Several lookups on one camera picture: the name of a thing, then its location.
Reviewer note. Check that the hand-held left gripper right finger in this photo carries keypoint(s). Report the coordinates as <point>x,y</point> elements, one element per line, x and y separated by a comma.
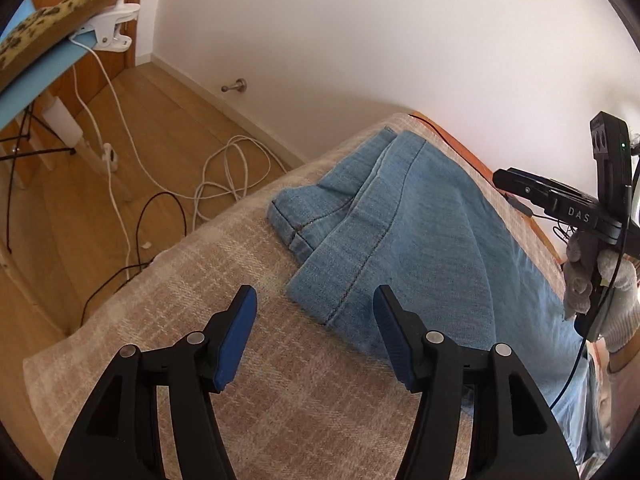
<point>392,340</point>

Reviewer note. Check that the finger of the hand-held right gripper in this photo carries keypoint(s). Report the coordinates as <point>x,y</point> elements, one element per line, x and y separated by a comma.
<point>522,186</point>

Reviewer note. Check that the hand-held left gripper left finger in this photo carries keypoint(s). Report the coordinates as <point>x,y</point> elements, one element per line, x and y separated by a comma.
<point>235,340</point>

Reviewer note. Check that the light blue denim pants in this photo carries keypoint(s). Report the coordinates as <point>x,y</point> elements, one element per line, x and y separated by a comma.
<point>425,220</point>

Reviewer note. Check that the person's right forearm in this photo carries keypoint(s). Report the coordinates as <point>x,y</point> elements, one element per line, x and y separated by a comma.
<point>620,385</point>

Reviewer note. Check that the person's right hand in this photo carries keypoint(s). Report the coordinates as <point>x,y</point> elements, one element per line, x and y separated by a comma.
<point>577,280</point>

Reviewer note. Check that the orange bed sheet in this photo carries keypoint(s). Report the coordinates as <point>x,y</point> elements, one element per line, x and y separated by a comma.
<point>542,240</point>

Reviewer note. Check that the beige plaid blanket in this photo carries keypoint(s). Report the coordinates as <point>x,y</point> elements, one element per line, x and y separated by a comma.
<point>200,270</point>

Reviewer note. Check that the metal door stopper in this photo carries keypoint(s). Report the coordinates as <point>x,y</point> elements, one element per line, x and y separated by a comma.
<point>236,86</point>

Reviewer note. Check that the light wooden leg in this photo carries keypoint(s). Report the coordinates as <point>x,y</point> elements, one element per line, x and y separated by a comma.
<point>65,122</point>

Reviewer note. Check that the wooden door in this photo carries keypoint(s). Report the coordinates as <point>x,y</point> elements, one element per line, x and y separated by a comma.
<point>107,67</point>

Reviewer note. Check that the light blue board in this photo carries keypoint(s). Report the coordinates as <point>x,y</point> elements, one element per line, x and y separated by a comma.
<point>35,77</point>

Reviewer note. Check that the white clamp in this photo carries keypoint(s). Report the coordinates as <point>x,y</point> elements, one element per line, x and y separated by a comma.
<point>112,22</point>

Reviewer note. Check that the leopard print cloth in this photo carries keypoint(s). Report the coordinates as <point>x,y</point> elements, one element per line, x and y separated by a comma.
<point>55,20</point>

